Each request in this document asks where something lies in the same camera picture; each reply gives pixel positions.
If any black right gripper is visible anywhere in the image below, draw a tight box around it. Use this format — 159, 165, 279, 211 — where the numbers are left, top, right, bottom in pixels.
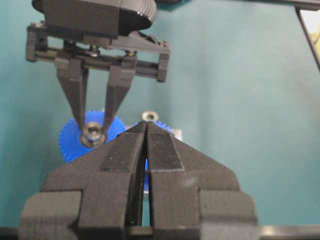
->
25, 21, 171, 133

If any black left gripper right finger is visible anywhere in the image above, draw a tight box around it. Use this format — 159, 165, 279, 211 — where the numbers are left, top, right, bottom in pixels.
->
145, 122, 258, 240

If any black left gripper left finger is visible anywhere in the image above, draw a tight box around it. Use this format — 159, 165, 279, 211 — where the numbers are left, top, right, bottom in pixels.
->
19, 121, 146, 240

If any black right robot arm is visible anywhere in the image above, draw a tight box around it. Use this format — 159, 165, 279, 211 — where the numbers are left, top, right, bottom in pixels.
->
25, 0, 171, 132

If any small blue plastic gear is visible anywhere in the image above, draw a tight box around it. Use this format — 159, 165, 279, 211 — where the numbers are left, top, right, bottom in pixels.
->
58, 110, 126, 164

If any metal base plate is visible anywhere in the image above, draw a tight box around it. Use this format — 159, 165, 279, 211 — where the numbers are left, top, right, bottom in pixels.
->
143, 128, 183, 198

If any black frame bar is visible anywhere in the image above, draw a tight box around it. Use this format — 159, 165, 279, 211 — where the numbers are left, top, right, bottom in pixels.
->
295, 0, 320, 70

